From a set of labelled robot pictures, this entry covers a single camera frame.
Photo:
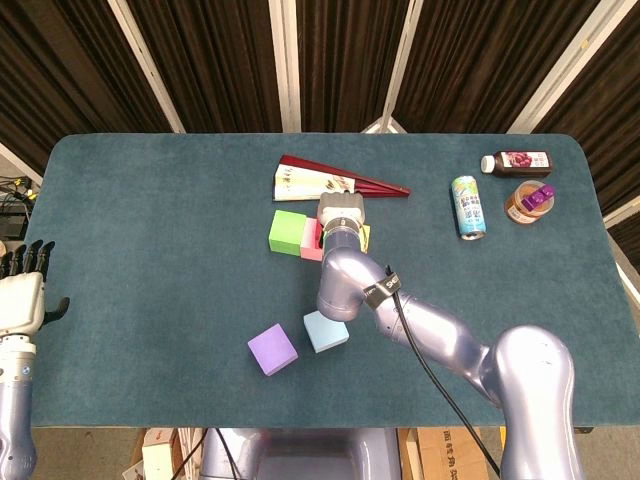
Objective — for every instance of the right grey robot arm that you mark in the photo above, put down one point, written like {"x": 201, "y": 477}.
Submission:
{"x": 450, "y": 340}

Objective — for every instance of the dark grape juice bottle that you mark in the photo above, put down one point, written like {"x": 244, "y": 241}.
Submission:
{"x": 520, "y": 164}

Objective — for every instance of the orange labelled jar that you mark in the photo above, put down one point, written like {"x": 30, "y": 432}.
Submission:
{"x": 517, "y": 207}

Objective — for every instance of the pink foam cube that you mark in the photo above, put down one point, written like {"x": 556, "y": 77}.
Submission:
{"x": 310, "y": 254}

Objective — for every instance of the white frame rail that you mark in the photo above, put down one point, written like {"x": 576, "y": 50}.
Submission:
{"x": 20, "y": 165}
{"x": 622, "y": 215}

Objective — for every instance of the light blue foam cube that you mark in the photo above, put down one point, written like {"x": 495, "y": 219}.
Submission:
{"x": 325, "y": 337}

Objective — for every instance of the light wooden board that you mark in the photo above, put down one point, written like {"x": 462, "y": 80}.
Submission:
{"x": 411, "y": 455}

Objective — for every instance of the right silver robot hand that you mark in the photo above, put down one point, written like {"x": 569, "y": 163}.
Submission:
{"x": 342, "y": 207}

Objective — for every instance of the brown cardboard box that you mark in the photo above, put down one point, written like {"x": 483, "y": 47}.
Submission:
{"x": 450, "y": 455}

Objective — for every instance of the white frame post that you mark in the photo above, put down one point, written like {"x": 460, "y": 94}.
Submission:
{"x": 284, "y": 65}
{"x": 144, "y": 60}
{"x": 563, "y": 65}
{"x": 401, "y": 60}

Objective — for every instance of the white cardboard box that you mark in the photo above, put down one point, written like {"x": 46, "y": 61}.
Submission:
{"x": 157, "y": 457}

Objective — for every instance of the yellow foam cube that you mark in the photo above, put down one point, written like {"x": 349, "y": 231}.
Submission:
{"x": 366, "y": 237}

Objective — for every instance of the purple plastic toy block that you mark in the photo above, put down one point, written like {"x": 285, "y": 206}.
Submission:
{"x": 537, "y": 197}

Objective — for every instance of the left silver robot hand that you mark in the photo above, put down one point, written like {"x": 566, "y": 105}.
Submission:
{"x": 22, "y": 300}

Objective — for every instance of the red paper folding fan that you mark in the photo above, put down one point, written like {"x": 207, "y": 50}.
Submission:
{"x": 300, "y": 180}

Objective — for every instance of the purple foam cube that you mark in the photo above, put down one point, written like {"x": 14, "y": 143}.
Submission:
{"x": 272, "y": 350}

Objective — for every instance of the green foam cube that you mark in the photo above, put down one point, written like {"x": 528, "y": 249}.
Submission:
{"x": 286, "y": 232}

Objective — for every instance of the light blue drink can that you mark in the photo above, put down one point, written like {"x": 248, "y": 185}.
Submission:
{"x": 468, "y": 210}

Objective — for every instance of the red foam cube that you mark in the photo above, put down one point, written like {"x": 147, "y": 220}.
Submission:
{"x": 316, "y": 232}

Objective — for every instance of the grey robot torso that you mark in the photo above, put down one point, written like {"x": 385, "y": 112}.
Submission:
{"x": 325, "y": 455}

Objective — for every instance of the teal felt table cover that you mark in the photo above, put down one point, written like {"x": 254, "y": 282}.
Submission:
{"x": 150, "y": 200}

